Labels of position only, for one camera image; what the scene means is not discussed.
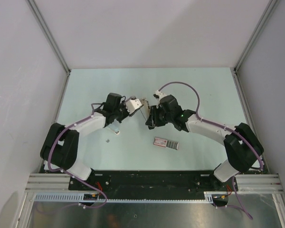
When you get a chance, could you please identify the light blue stapler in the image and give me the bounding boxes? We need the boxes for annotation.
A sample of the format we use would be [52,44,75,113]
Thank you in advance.
[107,127,120,135]

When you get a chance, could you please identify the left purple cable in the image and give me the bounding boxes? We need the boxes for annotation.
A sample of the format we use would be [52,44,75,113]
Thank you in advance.
[35,102,109,212]

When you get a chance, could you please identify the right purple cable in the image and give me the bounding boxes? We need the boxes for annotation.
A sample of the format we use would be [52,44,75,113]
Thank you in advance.
[156,81,264,220]

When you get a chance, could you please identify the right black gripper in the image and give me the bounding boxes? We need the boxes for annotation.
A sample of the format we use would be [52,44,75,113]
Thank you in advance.
[147,104,173,127]

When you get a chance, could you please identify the right aluminium side rail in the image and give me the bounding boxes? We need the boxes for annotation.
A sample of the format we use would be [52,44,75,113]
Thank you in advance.
[229,67,270,174]

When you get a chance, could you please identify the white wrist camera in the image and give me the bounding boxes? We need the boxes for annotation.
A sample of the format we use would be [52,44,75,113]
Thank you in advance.
[125,96,143,116]
[153,90,167,101]

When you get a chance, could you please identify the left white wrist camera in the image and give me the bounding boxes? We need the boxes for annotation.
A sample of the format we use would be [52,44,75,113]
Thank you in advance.
[125,96,143,116]

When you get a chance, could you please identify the aluminium front frame rail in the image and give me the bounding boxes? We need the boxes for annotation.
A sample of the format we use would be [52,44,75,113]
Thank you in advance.
[25,173,284,194]

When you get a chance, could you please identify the grey slotted cable duct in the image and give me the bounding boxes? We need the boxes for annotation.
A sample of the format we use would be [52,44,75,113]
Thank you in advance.
[33,191,214,204]

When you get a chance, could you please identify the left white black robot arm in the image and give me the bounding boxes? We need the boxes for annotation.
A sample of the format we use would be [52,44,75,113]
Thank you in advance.
[40,93,136,190]

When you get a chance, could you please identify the aluminium corner post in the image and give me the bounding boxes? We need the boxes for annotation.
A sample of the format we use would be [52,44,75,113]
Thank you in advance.
[234,0,280,72]
[26,0,70,73]

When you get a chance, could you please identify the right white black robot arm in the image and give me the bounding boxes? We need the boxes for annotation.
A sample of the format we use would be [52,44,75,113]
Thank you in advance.
[145,95,264,190]

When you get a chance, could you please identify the purple cable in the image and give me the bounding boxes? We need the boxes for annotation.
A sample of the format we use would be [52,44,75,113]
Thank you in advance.
[35,102,109,212]
[156,81,264,220]

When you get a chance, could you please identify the left aluminium corner post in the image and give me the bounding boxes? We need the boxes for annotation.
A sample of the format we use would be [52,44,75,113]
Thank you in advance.
[26,0,70,73]

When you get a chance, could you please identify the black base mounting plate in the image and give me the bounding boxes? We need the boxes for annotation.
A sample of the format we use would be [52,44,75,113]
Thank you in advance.
[68,170,239,193]

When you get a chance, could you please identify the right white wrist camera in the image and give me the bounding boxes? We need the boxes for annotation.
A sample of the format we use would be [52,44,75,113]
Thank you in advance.
[153,90,167,101]

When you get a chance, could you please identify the right aluminium corner post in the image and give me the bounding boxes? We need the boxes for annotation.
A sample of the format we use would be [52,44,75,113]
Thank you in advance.
[234,0,280,72]

